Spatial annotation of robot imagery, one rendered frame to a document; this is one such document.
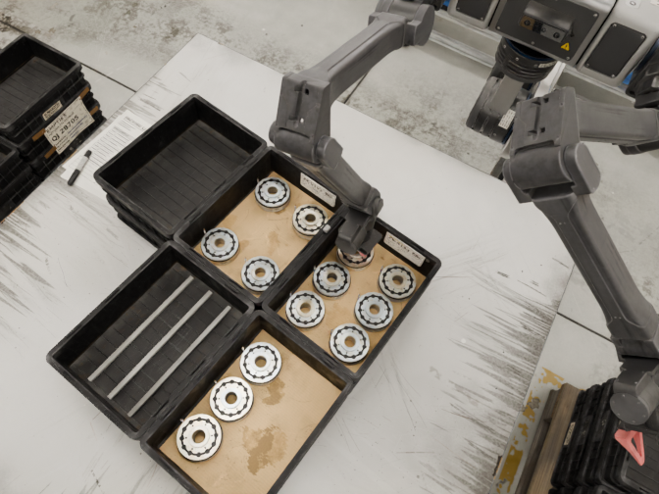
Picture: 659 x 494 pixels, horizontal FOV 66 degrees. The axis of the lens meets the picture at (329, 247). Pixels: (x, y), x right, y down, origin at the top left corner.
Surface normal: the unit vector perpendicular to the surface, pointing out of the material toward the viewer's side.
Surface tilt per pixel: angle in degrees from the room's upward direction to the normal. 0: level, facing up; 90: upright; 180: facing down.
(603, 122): 41
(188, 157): 0
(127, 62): 0
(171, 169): 0
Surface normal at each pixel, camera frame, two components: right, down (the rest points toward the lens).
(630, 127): 0.60, 0.00
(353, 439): 0.07, -0.45
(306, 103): -0.47, 0.29
